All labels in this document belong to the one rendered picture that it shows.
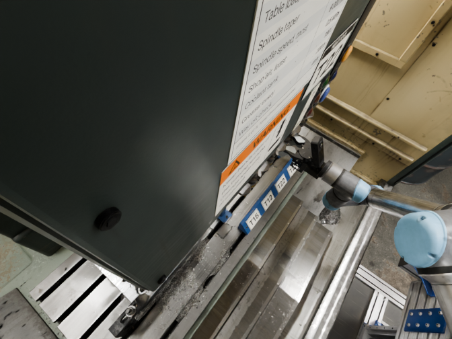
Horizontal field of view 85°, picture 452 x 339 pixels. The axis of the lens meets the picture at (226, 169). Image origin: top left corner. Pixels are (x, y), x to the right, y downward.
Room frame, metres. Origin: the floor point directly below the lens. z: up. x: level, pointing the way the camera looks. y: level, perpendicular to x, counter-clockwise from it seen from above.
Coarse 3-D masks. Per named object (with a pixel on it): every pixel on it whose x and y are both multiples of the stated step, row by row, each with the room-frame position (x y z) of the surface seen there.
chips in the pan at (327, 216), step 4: (324, 208) 0.64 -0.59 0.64; (324, 212) 0.61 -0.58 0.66; (328, 212) 0.62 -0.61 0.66; (332, 212) 0.62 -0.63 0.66; (336, 212) 0.62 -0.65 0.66; (320, 216) 0.59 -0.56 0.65; (324, 216) 0.59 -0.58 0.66; (328, 216) 0.59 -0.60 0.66; (332, 216) 0.60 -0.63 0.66; (336, 216) 0.60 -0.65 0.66; (320, 220) 0.56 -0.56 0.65; (324, 220) 0.57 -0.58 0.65; (328, 220) 0.57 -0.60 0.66; (332, 220) 0.57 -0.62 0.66; (336, 220) 0.58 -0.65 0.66; (324, 224) 0.54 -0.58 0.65; (332, 224) 0.55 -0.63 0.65
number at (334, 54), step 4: (344, 40) 0.33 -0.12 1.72; (340, 44) 0.32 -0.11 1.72; (336, 48) 0.31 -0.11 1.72; (340, 48) 0.33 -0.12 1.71; (332, 52) 0.30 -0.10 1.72; (336, 52) 0.32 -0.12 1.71; (332, 56) 0.31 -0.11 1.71; (336, 56) 0.33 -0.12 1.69; (328, 60) 0.30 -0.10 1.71; (332, 60) 0.32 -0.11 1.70; (328, 64) 0.31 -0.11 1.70; (332, 64) 0.33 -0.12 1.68; (324, 68) 0.30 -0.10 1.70; (328, 68) 0.32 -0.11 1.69; (324, 72) 0.31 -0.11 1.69; (320, 76) 0.30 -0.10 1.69
